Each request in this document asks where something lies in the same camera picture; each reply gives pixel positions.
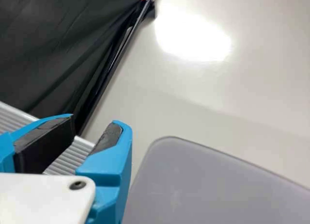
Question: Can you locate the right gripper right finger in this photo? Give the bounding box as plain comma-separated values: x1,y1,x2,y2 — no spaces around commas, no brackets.
75,120,133,224

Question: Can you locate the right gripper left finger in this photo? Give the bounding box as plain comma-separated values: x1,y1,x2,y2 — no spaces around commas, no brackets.
0,113,75,174

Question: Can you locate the incubator door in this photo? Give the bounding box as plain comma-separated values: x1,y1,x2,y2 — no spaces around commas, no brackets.
0,100,96,176

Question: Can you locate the white box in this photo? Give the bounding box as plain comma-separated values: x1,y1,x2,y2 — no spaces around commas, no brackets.
123,136,310,224

